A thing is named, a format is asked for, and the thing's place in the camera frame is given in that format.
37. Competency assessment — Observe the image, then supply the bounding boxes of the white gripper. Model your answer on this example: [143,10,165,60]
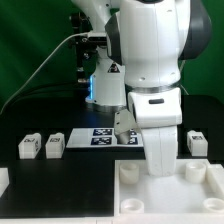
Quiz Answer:
[128,88,182,176]

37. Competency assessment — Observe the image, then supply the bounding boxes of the white square tabletop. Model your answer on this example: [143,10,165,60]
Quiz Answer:
[114,159,224,216]

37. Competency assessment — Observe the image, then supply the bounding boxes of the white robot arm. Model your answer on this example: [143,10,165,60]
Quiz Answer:
[71,0,211,176]

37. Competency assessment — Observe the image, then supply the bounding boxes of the white marker sheet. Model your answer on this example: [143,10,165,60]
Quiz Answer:
[67,128,143,148]

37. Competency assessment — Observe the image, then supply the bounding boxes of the black cable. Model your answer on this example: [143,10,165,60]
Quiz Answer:
[0,81,88,108]

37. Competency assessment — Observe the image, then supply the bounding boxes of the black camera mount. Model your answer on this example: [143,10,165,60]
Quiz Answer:
[69,12,96,82]

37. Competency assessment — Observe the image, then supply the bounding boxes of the white cable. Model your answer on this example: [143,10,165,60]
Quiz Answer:
[0,32,90,116]

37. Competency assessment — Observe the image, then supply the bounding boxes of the white obstacle wall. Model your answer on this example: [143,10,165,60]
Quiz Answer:
[0,168,9,197]

